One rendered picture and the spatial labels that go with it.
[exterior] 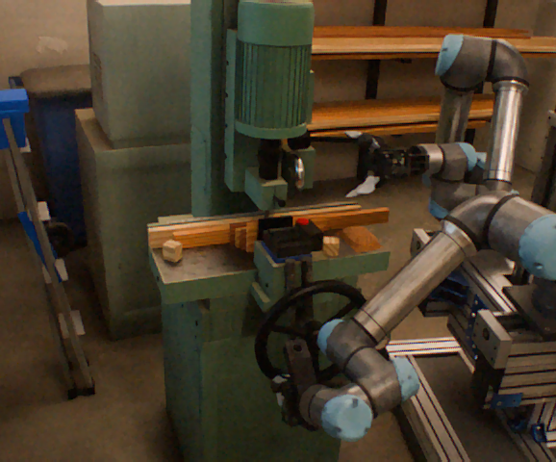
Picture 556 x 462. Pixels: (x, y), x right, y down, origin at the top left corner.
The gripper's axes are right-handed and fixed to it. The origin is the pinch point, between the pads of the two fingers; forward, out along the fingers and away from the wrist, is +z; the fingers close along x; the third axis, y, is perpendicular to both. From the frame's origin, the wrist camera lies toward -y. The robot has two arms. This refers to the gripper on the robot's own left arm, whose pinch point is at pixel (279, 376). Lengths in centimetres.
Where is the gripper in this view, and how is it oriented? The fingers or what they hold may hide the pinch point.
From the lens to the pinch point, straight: 134.8
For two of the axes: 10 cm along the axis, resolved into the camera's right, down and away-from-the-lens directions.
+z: -3.3, 0.8, 9.4
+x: 9.3, -1.2, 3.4
